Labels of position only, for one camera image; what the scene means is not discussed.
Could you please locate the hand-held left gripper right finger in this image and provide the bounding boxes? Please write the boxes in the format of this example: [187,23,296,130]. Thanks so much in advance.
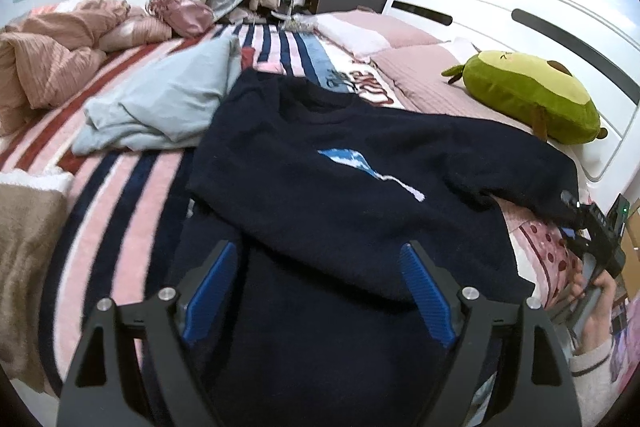
[399,241,584,427]

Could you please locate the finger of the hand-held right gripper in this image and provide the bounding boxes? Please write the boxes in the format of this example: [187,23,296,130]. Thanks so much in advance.
[559,227,591,260]
[560,190,587,228]

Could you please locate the green avocado plush toy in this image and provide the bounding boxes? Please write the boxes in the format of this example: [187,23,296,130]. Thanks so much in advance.
[441,50,608,144]

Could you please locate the light blue garment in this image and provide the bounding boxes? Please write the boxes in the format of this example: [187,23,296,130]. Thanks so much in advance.
[71,36,244,156]

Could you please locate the striped pink navy blanket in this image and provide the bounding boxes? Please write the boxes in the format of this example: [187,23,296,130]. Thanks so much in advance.
[0,23,408,400]

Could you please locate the pink dotted pajama cloth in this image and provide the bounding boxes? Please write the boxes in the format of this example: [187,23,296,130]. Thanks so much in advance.
[502,202,586,310]

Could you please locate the navy blue sweater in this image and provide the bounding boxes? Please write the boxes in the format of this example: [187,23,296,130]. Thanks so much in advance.
[165,68,581,427]

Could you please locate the person's right hand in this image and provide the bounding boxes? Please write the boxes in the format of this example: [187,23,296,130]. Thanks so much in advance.
[569,264,620,355]

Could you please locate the mauve pink handbag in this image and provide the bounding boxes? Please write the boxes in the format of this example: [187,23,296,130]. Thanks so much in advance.
[146,0,216,38]

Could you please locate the beige fleece blanket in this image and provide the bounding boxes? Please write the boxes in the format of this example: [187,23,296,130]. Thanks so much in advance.
[0,169,75,395]

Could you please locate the small pink pillow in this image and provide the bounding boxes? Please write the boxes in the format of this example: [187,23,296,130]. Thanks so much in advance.
[314,8,442,62]

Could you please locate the white bed headboard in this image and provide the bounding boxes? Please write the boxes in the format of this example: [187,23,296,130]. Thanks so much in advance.
[381,0,640,195]

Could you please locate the large pink pillow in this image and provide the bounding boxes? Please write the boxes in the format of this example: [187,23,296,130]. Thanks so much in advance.
[371,38,538,134]

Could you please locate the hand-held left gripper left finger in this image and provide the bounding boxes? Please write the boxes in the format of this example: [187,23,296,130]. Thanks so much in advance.
[56,240,241,427]

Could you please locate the pink ribbed duvet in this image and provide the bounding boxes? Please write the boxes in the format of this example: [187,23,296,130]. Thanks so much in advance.
[0,0,173,136]

